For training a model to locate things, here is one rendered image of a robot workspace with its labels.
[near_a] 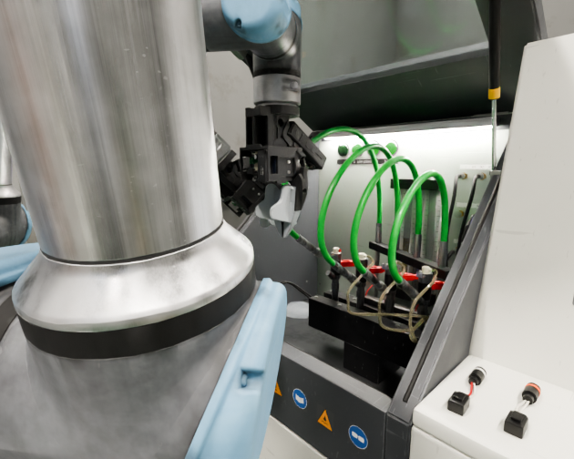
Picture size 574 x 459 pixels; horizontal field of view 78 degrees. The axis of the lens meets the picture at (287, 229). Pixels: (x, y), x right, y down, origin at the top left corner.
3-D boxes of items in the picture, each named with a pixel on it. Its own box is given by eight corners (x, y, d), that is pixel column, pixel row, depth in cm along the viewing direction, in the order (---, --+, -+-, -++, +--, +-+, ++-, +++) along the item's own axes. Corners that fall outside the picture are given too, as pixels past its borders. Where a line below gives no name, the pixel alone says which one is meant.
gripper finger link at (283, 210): (262, 240, 58) (261, 184, 56) (289, 236, 62) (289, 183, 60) (275, 244, 56) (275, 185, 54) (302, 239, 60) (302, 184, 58)
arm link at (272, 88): (278, 86, 61) (313, 78, 55) (278, 115, 62) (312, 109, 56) (243, 79, 56) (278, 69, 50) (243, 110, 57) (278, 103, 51)
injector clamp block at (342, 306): (307, 349, 96) (308, 296, 94) (331, 337, 103) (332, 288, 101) (428, 411, 72) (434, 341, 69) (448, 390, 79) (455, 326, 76)
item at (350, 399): (191, 354, 101) (189, 301, 99) (205, 349, 104) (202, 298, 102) (380, 500, 57) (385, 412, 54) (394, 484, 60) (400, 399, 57)
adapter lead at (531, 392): (522, 441, 45) (524, 426, 45) (502, 432, 46) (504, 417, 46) (541, 397, 53) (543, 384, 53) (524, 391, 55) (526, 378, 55)
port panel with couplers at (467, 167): (442, 268, 96) (452, 152, 91) (447, 265, 99) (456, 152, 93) (495, 279, 87) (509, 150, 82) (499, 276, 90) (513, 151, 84)
